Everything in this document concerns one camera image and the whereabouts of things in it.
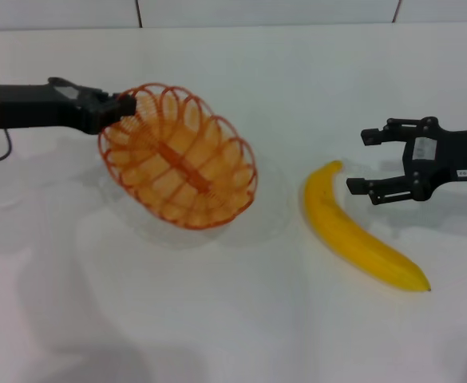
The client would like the yellow banana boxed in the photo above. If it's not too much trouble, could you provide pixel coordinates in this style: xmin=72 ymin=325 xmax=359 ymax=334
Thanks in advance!
xmin=303 ymin=160 xmax=432 ymax=293

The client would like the orange wire basket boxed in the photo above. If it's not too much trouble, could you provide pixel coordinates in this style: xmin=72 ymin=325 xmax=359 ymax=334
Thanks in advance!
xmin=97 ymin=82 xmax=258 ymax=231

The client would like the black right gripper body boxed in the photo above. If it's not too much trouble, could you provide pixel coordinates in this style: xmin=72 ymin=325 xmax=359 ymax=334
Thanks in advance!
xmin=402 ymin=116 xmax=467 ymax=202

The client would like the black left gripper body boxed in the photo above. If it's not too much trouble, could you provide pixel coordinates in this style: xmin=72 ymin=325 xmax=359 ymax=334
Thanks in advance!
xmin=0 ymin=77 xmax=107 ymax=136

